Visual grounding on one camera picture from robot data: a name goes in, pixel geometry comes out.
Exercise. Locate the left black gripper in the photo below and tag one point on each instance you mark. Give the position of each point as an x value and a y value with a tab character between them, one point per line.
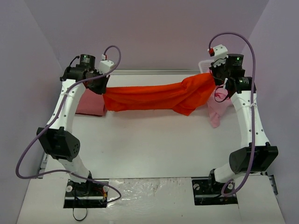
98	84

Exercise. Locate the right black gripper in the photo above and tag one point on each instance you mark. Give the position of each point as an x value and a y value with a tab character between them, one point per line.
216	76

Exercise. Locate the orange t shirt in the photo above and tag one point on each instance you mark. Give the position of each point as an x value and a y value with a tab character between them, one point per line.
183	97

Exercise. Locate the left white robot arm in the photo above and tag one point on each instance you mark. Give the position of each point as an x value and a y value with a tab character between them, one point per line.
56	138

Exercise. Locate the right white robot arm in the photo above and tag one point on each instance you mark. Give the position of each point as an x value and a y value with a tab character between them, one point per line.
256	153

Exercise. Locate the white plastic basket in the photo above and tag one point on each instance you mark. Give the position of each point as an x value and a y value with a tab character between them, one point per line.
204	66

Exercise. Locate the dusty red folded t shirt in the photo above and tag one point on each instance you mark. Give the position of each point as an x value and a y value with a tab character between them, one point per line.
91	104

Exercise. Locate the light pink t shirt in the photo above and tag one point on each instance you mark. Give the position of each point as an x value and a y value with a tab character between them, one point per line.
217	105

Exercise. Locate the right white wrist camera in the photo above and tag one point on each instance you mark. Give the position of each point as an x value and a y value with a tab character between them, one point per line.
218	52

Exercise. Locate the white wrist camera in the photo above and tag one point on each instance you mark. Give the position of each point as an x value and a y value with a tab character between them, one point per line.
218	52
105	66

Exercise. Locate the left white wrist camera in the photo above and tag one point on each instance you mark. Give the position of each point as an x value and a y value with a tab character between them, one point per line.
105	66

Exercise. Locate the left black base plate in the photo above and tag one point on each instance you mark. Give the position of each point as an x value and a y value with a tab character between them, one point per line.
85	195

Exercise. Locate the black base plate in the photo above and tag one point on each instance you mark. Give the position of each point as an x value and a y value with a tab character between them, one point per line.
206	193
85	195

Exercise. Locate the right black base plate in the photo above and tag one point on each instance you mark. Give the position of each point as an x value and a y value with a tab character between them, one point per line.
206	193

